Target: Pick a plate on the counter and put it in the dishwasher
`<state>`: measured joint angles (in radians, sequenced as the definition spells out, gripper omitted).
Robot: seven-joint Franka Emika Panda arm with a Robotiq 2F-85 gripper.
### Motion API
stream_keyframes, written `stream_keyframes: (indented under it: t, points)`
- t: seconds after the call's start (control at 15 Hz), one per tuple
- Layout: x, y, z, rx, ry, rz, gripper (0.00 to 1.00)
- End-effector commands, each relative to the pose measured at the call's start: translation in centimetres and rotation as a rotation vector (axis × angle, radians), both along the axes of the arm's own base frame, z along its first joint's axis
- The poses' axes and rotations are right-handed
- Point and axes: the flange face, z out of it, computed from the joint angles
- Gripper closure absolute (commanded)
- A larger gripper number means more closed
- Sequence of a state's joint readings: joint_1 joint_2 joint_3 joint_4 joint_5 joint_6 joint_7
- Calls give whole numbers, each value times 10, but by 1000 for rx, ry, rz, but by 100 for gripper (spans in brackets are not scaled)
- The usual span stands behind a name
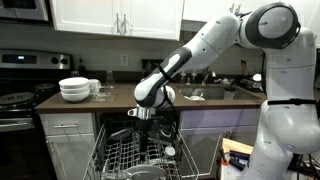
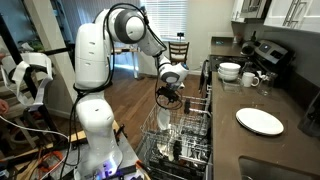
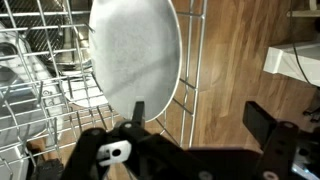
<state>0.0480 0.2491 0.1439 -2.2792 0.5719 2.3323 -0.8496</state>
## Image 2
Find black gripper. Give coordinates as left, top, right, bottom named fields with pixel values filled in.
left=156, top=86, right=180, bottom=104

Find white top plate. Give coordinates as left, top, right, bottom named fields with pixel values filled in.
left=157, top=108, right=171, bottom=130

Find white robot base table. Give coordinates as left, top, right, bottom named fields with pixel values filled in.
left=63, top=133, right=151, bottom=180

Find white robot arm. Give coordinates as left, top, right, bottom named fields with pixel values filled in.
left=74, top=3, right=189, bottom=180

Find wooden chair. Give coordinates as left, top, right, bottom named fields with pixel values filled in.
left=169, top=42, right=189, bottom=64

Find stack of white bowls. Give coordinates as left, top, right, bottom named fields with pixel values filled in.
left=218, top=62, right=240, bottom=81

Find white mug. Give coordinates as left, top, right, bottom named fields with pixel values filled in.
left=242, top=72, right=260, bottom=87

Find clear glass jar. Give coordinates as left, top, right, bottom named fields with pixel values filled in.
left=257, top=72, right=277, bottom=96

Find stainless steel stove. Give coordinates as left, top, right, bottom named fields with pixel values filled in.
left=205, top=40, right=293, bottom=88

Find kitchen sink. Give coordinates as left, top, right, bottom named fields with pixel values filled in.
left=238, top=156, right=320, bottom=180

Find white upper cabinets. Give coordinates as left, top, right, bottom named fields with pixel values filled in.
left=231, top=0, right=320, bottom=33

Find wire dishwasher rack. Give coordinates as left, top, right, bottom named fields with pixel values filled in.
left=139, top=96, right=212, bottom=180

